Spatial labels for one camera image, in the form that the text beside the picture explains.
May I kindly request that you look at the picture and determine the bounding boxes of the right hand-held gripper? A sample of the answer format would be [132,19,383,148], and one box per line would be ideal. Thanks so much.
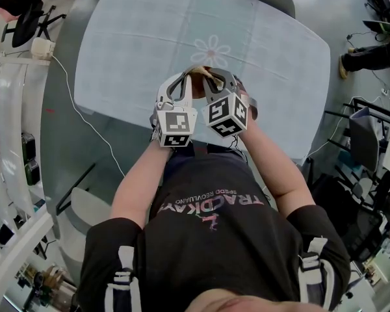
[200,68,258,140]

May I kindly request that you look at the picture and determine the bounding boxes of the white harness strap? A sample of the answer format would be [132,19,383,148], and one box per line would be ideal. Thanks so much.
[103,244,143,312]
[297,235,338,312]

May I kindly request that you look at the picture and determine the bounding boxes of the person's left forearm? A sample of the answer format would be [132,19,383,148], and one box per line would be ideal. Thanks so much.
[109,137,175,231]

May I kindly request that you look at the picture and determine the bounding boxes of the light blue flower tablecloth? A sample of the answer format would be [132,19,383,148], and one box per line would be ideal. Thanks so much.
[73,0,332,163]

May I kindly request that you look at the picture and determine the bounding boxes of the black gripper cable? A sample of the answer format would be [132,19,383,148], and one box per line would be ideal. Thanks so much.
[226,134,250,164]

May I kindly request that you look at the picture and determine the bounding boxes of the grey fabric chair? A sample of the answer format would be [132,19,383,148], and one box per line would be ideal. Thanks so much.
[346,105,384,172]

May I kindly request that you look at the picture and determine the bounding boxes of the small white device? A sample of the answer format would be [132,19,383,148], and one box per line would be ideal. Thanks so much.
[30,37,57,60]

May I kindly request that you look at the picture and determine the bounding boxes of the person's black printed t-shirt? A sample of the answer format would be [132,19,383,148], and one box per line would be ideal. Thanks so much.
[77,153,352,312]

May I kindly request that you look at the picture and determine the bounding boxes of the person's right forearm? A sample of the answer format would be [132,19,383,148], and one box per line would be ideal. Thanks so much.
[239,117,317,215]

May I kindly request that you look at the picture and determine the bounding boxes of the black office chair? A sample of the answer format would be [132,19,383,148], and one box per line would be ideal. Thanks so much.
[1,0,68,49]

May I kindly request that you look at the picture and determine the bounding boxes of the white plastic chair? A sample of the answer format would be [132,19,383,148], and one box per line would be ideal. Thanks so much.
[56,187,114,284]

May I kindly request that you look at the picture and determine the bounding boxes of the white shelf unit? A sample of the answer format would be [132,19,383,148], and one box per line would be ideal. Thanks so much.
[0,57,55,266]

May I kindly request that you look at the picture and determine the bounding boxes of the person's right hand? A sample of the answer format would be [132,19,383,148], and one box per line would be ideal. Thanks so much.
[233,75,250,98]

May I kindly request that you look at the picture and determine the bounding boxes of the black metal rack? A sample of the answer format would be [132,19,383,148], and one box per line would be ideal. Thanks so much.
[324,96,390,162]

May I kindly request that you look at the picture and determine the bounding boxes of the white cable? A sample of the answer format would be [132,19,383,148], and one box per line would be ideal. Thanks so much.
[51,54,127,179]

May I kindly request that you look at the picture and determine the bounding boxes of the person's dark trousers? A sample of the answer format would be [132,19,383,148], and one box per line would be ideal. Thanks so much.
[164,141,248,172]

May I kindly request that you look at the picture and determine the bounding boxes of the black storage box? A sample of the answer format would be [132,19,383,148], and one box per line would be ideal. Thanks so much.
[20,132,37,161]
[23,158,42,187]

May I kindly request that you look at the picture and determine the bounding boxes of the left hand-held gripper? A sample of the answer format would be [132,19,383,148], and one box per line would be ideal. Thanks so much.
[149,71,198,149]

